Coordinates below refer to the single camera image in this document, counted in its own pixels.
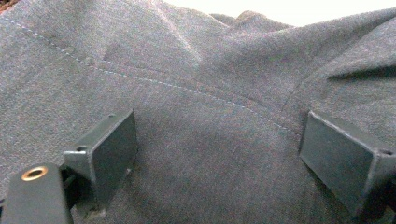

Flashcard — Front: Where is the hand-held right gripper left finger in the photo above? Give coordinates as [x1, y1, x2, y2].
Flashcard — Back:
[63, 109, 139, 216]

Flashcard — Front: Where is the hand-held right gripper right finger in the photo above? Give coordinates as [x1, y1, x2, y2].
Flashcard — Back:
[298, 110, 396, 218]

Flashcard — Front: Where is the grey fabric garment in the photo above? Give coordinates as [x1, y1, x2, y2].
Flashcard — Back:
[0, 0, 396, 224]

